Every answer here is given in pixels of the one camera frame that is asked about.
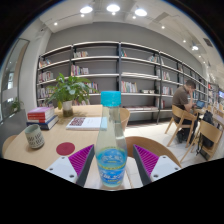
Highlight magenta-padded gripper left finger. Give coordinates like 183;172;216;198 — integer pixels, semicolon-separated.
45;143;96;188

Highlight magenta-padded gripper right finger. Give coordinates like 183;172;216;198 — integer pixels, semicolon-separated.
132;144;183;187

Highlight clear bottle with blue cap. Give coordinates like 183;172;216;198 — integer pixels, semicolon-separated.
95;90;129;190

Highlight flat round red coaster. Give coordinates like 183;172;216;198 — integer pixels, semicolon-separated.
55;141;76;157

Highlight curved-back wooden chair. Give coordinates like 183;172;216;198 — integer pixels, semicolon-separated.
1;134;18;158
125;135;183;168
119;107;132;133

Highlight patterned ceramic cup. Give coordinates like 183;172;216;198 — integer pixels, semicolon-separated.
24;123;46;150

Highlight dark blue book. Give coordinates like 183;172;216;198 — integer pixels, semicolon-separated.
26;115;60;131

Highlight white booklet with square pattern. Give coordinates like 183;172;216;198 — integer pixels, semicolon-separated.
65;116;103;131

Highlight slat-back wooden chair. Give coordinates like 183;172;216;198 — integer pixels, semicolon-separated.
179;119;224;163
164;104;198;148

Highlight red book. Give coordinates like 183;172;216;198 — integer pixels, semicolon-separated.
27;112;56;124

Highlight pink book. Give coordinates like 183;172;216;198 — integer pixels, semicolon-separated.
27;106;55;117

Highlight black backpack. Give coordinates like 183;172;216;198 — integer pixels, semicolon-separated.
199;110;216;150

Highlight person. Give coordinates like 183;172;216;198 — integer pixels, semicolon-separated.
171;79;198;144

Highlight laptop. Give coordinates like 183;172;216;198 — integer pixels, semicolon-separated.
195;99;206;110

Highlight green potted plant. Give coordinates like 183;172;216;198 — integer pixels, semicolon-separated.
45;73;100;118

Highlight small potted plant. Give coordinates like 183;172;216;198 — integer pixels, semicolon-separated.
9;97;24;114

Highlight grey shelf unit with books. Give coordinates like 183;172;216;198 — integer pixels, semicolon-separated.
35;40;214;125

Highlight round ceiling lights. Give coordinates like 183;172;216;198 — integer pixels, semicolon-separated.
53;3;201;52

